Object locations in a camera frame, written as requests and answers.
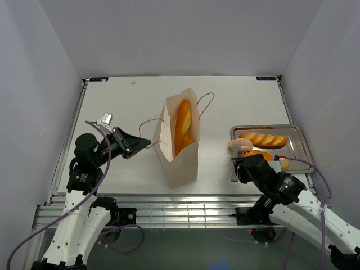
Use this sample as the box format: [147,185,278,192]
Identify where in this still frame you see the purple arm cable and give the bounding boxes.
[6,120,146,270]
[226,156,333,270]

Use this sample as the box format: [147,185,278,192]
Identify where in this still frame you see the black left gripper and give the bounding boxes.
[93,127,151,167]

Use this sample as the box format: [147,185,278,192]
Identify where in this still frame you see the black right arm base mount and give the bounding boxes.
[232,206,274,225]

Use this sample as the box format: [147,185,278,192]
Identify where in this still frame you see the scored oval fake loaf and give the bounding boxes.
[239,132,287,148]

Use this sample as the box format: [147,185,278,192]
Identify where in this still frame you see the ring shaped fake bread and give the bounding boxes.
[243,150,274,161]

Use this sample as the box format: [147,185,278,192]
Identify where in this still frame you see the small round fake bun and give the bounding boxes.
[280,159,290,172]

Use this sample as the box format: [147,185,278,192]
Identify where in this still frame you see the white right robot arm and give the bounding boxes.
[231,154,359,269]

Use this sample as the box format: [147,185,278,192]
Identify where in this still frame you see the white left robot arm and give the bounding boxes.
[31,127,151,269]

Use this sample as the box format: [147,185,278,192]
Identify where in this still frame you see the pink sugared fake doughnut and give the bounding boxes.
[228,138,254,152]

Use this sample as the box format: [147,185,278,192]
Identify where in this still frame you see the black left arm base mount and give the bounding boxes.
[107,208,137,227]

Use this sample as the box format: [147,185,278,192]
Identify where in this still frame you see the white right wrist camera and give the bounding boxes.
[268,155,286,172]

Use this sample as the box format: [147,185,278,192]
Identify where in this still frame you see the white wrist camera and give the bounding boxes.
[96,112,113,134]
[268,155,286,172]

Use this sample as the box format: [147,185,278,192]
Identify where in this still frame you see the metal bread tongs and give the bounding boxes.
[230,145,242,182]

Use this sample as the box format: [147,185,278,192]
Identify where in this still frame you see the beige paper bag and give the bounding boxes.
[139,88,215,189]

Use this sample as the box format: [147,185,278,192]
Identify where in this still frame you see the metal baking tray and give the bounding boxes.
[230,124,313,163]

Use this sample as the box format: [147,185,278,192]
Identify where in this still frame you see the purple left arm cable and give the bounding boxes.
[6,120,146,270]

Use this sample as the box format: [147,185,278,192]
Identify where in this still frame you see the long baguette fake bread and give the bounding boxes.
[174,100,194,156]

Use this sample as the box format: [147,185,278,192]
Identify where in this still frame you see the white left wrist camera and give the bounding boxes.
[96,112,113,134]

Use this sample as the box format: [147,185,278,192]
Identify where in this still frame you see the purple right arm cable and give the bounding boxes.
[226,156,333,270]

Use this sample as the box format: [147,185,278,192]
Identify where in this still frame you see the aluminium frame rail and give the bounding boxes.
[32,193,338,230]

